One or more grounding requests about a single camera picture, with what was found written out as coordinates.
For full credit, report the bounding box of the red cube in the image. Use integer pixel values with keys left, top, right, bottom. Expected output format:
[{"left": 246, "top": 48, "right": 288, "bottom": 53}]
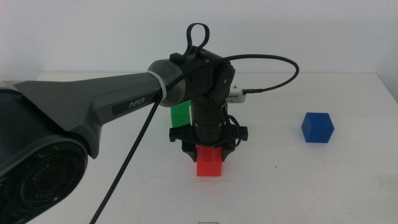
[{"left": 196, "top": 145, "right": 224, "bottom": 177}]

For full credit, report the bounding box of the green cube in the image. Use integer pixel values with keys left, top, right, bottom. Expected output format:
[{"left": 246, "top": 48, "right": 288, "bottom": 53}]
[{"left": 170, "top": 100, "right": 192, "bottom": 128}]

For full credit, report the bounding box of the blue cube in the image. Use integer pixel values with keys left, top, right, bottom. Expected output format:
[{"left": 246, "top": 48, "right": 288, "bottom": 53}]
[{"left": 301, "top": 112, "right": 335, "bottom": 144}]

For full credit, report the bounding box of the white zip tie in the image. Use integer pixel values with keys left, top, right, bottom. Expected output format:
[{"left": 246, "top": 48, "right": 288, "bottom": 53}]
[{"left": 147, "top": 70, "right": 169, "bottom": 101}]

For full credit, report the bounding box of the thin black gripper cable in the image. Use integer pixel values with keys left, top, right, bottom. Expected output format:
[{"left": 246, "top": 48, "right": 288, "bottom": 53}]
[{"left": 223, "top": 103, "right": 243, "bottom": 147}]

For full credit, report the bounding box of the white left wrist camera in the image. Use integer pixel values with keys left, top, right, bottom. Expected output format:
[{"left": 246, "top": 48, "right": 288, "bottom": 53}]
[{"left": 226, "top": 85, "right": 248, "bottom": 105}]

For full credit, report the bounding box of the thin black looped cable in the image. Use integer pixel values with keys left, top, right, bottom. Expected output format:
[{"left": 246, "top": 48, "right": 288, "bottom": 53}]
[{"left": 169, "top": 22, "right": 211, "bottom": 65}]

